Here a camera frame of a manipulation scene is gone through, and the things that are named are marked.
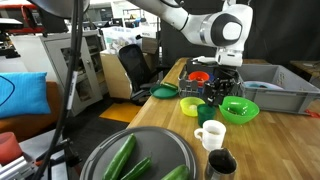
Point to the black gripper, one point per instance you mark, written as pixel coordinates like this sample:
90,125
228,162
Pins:
225,81

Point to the dark green plastic cup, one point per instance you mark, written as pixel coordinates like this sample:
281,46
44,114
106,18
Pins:
206,115

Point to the metal cup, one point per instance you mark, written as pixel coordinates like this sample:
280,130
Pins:
220,165

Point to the red cup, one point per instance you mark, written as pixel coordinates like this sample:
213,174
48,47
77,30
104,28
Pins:
8,146

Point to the blue plastic bowl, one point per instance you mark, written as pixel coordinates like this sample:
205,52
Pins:
211,77

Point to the bright green bowl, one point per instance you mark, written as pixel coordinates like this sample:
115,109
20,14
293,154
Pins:
238,113

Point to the orange plastic bowl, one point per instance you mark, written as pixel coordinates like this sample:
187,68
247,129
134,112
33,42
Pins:
199,77

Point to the yellow-green bowl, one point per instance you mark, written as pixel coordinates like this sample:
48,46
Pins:
189,106

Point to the grey dish rack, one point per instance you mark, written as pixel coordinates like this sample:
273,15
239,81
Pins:
188,87

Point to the white mug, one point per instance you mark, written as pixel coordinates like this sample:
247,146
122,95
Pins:
213,136

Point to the light blue plate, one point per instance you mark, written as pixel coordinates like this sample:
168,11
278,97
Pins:
263,85

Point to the grey plastic bin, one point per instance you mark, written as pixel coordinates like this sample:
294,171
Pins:
266,98

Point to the dark green plate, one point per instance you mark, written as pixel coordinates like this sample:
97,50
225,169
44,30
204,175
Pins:
164,92

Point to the grey round tray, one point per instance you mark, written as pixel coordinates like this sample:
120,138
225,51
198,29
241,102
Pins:
160,145

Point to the long green cucumber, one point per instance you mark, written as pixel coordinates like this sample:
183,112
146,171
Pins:
176,173
120,158

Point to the black office chair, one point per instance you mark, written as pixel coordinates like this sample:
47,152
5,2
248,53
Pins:
136,70

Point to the brown cardboard box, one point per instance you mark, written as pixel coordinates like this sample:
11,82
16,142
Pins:
150,45

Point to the black curtain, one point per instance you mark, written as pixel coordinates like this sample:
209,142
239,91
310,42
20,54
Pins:
283,30

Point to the small red object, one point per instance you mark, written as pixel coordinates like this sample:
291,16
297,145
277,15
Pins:
312,114

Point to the yellow floor mat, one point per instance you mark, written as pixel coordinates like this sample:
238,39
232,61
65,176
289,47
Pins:
120,112

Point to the thin curved green cucumber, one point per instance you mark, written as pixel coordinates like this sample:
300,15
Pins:
137,169

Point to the white printed box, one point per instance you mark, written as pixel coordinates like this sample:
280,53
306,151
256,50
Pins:
120,38

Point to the grey glass-door cabinet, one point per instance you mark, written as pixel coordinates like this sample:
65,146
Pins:
88,73

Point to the black monitor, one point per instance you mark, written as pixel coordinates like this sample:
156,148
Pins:
53,24

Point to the grey metal tool cart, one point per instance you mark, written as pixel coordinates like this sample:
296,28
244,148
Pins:
36,141

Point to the orange sofa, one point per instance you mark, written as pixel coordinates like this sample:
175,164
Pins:
30,126

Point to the blue pillow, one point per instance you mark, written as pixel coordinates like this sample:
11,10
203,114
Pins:
23,95

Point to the aluminium profile bar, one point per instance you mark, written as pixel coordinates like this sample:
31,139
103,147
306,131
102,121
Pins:
13,169

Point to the red machine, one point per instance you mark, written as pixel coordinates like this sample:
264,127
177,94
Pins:
16,16

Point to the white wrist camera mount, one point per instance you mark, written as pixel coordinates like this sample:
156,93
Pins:
203,60

